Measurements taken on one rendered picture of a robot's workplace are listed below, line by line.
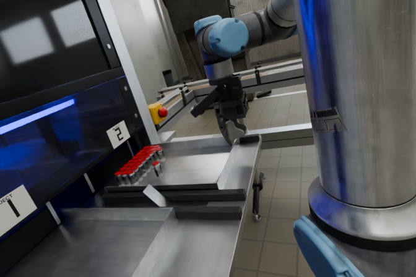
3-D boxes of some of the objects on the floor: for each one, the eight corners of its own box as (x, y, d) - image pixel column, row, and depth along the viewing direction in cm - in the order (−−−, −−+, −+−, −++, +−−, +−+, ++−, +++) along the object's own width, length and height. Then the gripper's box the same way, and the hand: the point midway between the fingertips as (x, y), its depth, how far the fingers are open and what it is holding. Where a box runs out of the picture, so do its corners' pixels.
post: (200, 305, 122) (-42, -306, 56) (204, 293, 127) (-14, -278, 61) (212, 307, 120) (-26, -329, 54) (215, 295, 125) (2, -298, 59)
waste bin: (180, 88, 750) (174, 68, 730) (172, 93, 708) (165, 72, 688) (166, 91, 772) (160, 72, 752) (158, 96, 730) (151, 75, 710)
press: (187, 118, 436) (133, -56, 350) (211, 96, 544) (174, -41, 458) (267, 107, 375) (225, -107, 289) (276, 85, 483) (247, -75, 397)
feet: (250, 221, 166) (246, 204, 161) (258, 178, 210) (255, 164, 205) (262, 221, 163) (258, 204, 158) (267, 177, 207) (264, 164, 202)
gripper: (235, 77, 61) (252, 151, 67) (241, 70, 68) (255, 137, 75) (203, 83, 64) (223, 154, 70) (213, 76, 72) (229, 140, 78)
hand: (229, 142), depth 73 cm, fingers closed, pressing on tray
